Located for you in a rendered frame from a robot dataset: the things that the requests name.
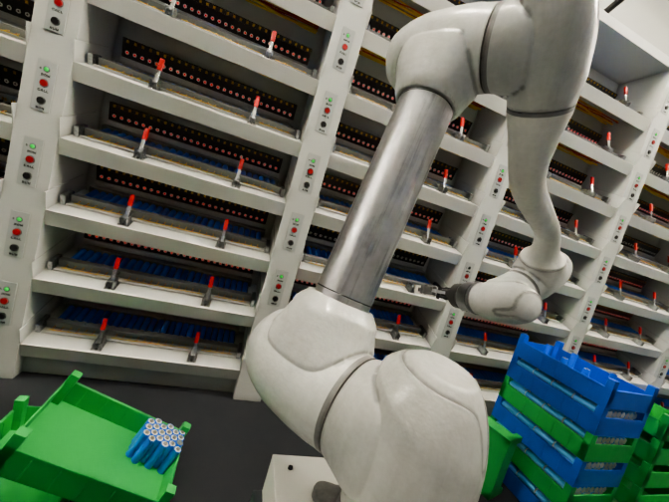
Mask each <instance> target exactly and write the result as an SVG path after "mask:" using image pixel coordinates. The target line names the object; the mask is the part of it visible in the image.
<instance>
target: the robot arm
mask: <svg viewBox="0 0 669 502"><path fill-rule="evenodd" d="M598 23H599V0H504V1H497V2H476V3H468V4H463V5H457V6H453V7H449V8H444V9H440V10H437V11H433V12H430V13H427V14H424V15H422V16H420V17H418V18H416V19H415V20H413V21H411V22H410V23H408V24H407V25H405V26H404V27H403V28H401V29H400V30H399V31H398V32H397V33H396V34H395V35H394V37H393V38H392V40H391V42H390V44H389V47H388V50H387V54H386V75H387V79H388V81H389V82H390V84H391V85H392V87H393V88H394V89H395V98H396V106H395V109H394V111H393V113H392V115H391V118H390V120H389V122H388V125H387V127H386V129H385V131H384V134H383V136H382V138H381V140H380V143H379V145H378V147H377V149H376V152H375V154H374V156H373V158H372V161H371V163H370V165H369V167H368V170H367V172H366V174H365V176H364V179H363V181H362V183H361V186H360V188H359V190H358V192H357V195H356V197H355V199H354V201H353V204H352V206H351V208H350V210H349V213H348V215H347V217H346V219H345V222H344V224H343V226H342V228H341V231H340V233H339V235H338V238H337V240H336V242H335V244H334V248H333V250H332V252H331V255H330V257H329V259H328V261H327V264H326V266H325V268H324V270H323V273H322V275H321V277H320V279H319V282H318V284H317V285H316V287H309V288H307V289H305V290H303V291H301V292H300V293H298V294H296V296H295V297H294V299H293V300H292V301H291V302H290V303H289V304H288V305H287V307H286V308H285V309H280V310H278V311H276V312H274V313H272V314H270V315H269V316H267V317H266V318H264V319H263V320H262V321H261V322H260V323H259V324H258V325H257V327H256V328H255V329H254V331H253V332H252V334H251V336H250V338H249V340H248V343H247V346H246V351H245V363H246V368H247V372H248V375H249V377H250V380H251V382H252V384H253V386H254V388H255V390H256V392H257V393H258V395H259V396H260V398H261V399H262V400H263V402H264V403H265V404H266V405H267V406H268V408H269V409H270V410H271V411H272V412H273V413H274V414H275V415H276V416H277V417H278V418H279V419H280V420H281V421H282V422H283V423H284V424H285V425H286V426H287V427H288V428H289V429H290V430H292V431H293V432H294V433H295V434H296V435H297V436H299V437H300V438H301V439H302V440H304V441H305V442H306V443H308V444H309V445H311V446H312V447H313V448H315V449H316V450H317V451H318V452H319V453H321V454H322V455H323V457H324V458H325V460H326V462H327V464H328V466H329V467H330V469H331V471H332V473H333V475H334V477H335V479H336V481H337V483H338V485H337V484H333V483H330V482H327V481H318V482H317V483H316V484H315V486H314V489H313V492H312V498H313V501H314V502H478V501H479V498H480V495H481V491H482V488H483V484H484V480H485V475H486V471H487V464H488V454H489V420H488V412H487V407H486V404H485V401H484V398H483V396H482V393H481V390H480V387H479V385H478V383H477V382H476V381H475V379H474V378H473V377H472V376H471V375H470V374H469V373H468V372H467V371H466V370H464V369H463V368H462V367H461V366H459V365H458V364H456V363H455V362H453V361H451V360H449V359H447V358H446V357H444V356H441V355H439V354H436V353H434V352H430V351H426V350H401V351H398V352H394V353H392V354H390V355H388V356H386V357H385V358H384V359H383V361H381V360H377V359H376V358H374V357H373V356H374V345H375V336H376V332H377V329H376V324H375V321H374V318H373V314H372V313H370V312H369V311H370V308H371V306H372V304H373V301H374V299H375V297H376V294H377V292H378V289H379V287H380V285H381V282H382V280H383V278H384V275H385V273H386V271H387V268H388V266H389V264H390V261H391V259H392V257H393V254H394V252H395V250H396V247H397V245H398V242H399V240H400V238H401V235H402V233H403V231H404V228H405V226H406V224H407V221H408V219H409V217H410V214H411V212H412V210H413V207H414V205H415V203H416V200H417V198H418V196H419V193H420V191H421V188H422V186H423V184H424V181H425V179H426V177H427V174H428V172H429V170H430V167H431V165H432V163H433V160H434V158H435V156H436V153H437V151H438V149H439V146H440V144H441V141H442V139H443V137H444V134H445V132H446V130H447V127H448V125H449V123H451V122H452V121H454V120H455V119H457V118H458V117H459V116H460V115H461V114H462V113H463V111H464V110H465V109H466V108H467V107H468V106H469V105H470V104H471V103H472V102H473V101H474V100H475V99H476V97H477V95H486V94H491V95H500V96H507V110H506V116H507V131H508V176H509V184H510V189H511V193H512V196H513V198H514V200H515V202H516V204H517V206H518V208H519V209H520V211H521V212H522V214H523V215H524V217H525V219H526V220H527V222H528V223H529V225H530V226H531V228H532V230H533V231H534V235H535V236H534V241H533V244H532V245H531V246H528V247H526V248H524V249H523V250H522V251H521V253H520V255H519V257H518V258H517V260H516V261H515V263H514V264H513V265H512V269H511V270H510V271H509V272H507V273H505V274H503V275H501V276H499V277H496V278H493V279H490V280H488V281H487V282H484V283H482V282H465V283H463V284H461V283H457V284H454V285H452V286H451V287H450V288H448V287H445V288H442V287H439V288H437V287H435V286H434V287H429V286H428V285H424V286H419V285H415V289H414V293H415V294H421V295H424V296H430V297H436V299H439V298H441V299H444V300H448V301H449V303H450V304H451V305H452V306H453V307H454V308H458V309H460V310H461V311H466V312H468V313H470V314H474V315H478V316H481V317H483V318H484V319H487V320H490V321H494V322H498V323H503V324H512V325H519V324H527V323H530V322H533V321H534V320H536V319H537V318H538V317H539V316H540V314H541V312H542V309H543V301H542V300H543V299H545V298H547V297H548V296H550V295H551V294H553V293H554V292H556V291H557V290H558V289H559V288H561V287H562V286H563V285H564V284H565V283H566V282H567V280H568V279H569V277H570V275H571V272H572V263H571V261H570V259H569V258H568V256H567V255H565V254H564V253H562V252H561V251H560V242H561V231H560V226H559V222H558V217H557V215H556V212H555V209H554V206H553V203H552V201H551V198H550V195H549V192H548V188H547V174H548V169H549V166H550V163H551V160H552V157H553V155H554V153H555V150H556V148H557V146H558V143H559V140H560V138H561V136H562V134H563V132H564V130H565V128H566V126H567V124H568V122H569V120H570V118H571V116H572V114H573V112H574V109H575V106H576V103H577V101H578V98H579V96H580V93H581V90H582V88H583V86H584V83H585V81H586V79H587V76H588V73H589V69H590V65H591V61H592V57H593V53H594V48H595V43H596V38H597V32H598Z"/></svg>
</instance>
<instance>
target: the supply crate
mask: <svg viewBox="0 0 669 502"><path fill-rule="evenodd" d="M528 339H529V336H528V335H526V334H522V333H521V335H520V337H519V340H518V343H517V346H516V348H515V351H514V355H516V356H518V357H519V358H521V359H523V360H524V361H526V362H528V363H529V364H531V365H533V366H534V367H536V368H538V369H539V370H541V371H543V372H544V373H546V374H548V375H549V376H551V377H553V378H555V379H557V380H558V381H560V382H562V383H563V384H565V385H566V386H568V387H570V388H571V389H573V390H575V391H576V392H578V393H580V394H581V395H583V396H585V397H586V398H588V399H590V400H591V401H593V402H595V403H596V404H598V405H600V406H601V407H603V408H605V409H614V410H623V411H632V412H640V413H650V411H651V409H652V406H653V404H654V402H655V399H656V397H657V394H658V392H659V389H660V388H658V387H656V386H654V385H652V384H649V385H648V386H647V388H646V390H643V389H641V388H639V387H637V386H635V385H633V384H631V383H629V382H627V381H625V380H623V379H621V378H619V377H617V378H616V379H614V378H610V377H608V376H609V373H608V372H606V371H604V370H602V369H600V368H598V367H596V366H594V365H592V364H590V363H588V362H586V361H584V360H582V359H580V358H577V360H576V362H575V365H574V368H571V367H569V366H568V365H565V364H563V363H562V362H561V361H560V360H561V357H566V358H568V360H569V359H570V356H571V354H570V353H568V352H566V351H564V350H563V349H562V348H563V345H564V343H563V342H561V341H556V343H555V346H554V347H552V349H551V352H550V354H549V355H547V354H545V353H544V349H545V347H546V345H543V344H538V343H533V342H528ZM583 368H588V369H590V370H591V372H590V374H589V376H586V375H584V374H582V373H581V372H582V369H583Z"/></svg>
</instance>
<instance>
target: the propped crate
mask: <svg viewBox="0 0 669 502"><path fill-rule="evenodd" d="M82 375H83V373H81V372H78V371H76V370H74V371H73V372H72V373H71V374H70V375H69V377H68V378H67V379H66V380H65V382H64V383H63V384H62V385H61V386H60V387H59V388H58V389H57V390H56V391H55V392H54V393H53V394H52V395H51V396H50V397H49V399H48V400H47V401H46V402H45V403H44V404H43V405H42V406H41V407H40V408H39V409H38V410H37V411H36V412H35V413H34V414H33V415H32V416H31V417H30V418H29V420H28V421H27V422H26V423H25V424H24V425H23V426H20V427H19V428H18V429H17V430H16V431H15V432H14V434H13V435H12V436H11V437H10V439H9V440H8V441H7V442H6V443H5V445H4V446H3V447H2V448H1V450H0V477H2V478H5V479H8V480H11V481H14V482H17V483H20V484H23V485H26V486H29V487H32V488H35V489H38V490H41V491H44V492H47V493H50V494H53V495H56V496H59V497H62V498H65V499H68V500H71V501H74V502H169V501H170V500H171V499H172V497H173V496H174V495H175V491H176V486H175V485H172V482H173V478H174V474H175V470H176V466H177V462H178V458H179V454H180V453H179V454H178V456H177V457H176V458H175V459H174V461H173V462H172V463H171V464H170V466H169V467H168V468H167V470H166V471H165V472H164V473H163V474H159V473H158V472H157V468H154V467H153V466H152V467H151V468H150V469H146V468H145V467H144V463H141V462H140V461H139V462H138V463H136V464H134V463H132V462H131V457H127V456H126V455H125V454H126V452H127V451H128V447H129V446H130V444H131V441H132V439H133V438H134V437H135V435H136V434H137V433H138V432H139V430H140V429H141V428H142V427H143V425H144V424H145V423H146V422H147V420H148V419H149V418H153V419H154V420H156V418H155V417H153V416H151V415H149V414H146V413H144V412H142V411H140V410H138V409H135V408H133V407H131V406H129V405H127V404H125V403H122V402H120V401H118V400H116V399H114V398H111V397H109V396H107V395H105V394H103V393H100V392H98V391H96V390H94V389H92V388H90V387H87V386H85V385H83V384H81V383H79V382H77V381H78V380H79V379H80V378H81V376H82Z"/></svg>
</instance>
